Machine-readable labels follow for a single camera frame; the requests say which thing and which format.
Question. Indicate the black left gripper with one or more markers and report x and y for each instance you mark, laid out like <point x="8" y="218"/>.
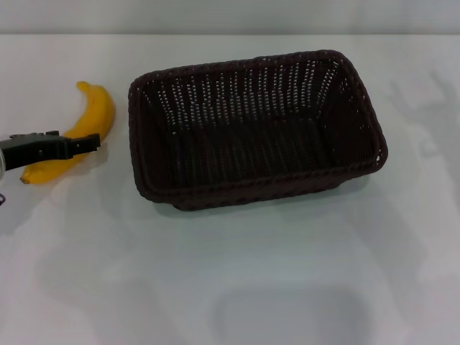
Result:
<point x="36" y="149"/>

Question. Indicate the yellow banana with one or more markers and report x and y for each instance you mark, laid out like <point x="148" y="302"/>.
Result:
<point x="97" y="111"/>

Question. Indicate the dark brown woven basket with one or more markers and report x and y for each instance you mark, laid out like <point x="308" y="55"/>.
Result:
<point x="251" y="136"/>

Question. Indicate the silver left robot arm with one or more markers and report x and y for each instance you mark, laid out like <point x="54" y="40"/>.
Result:
<point x="2" y="161"/>

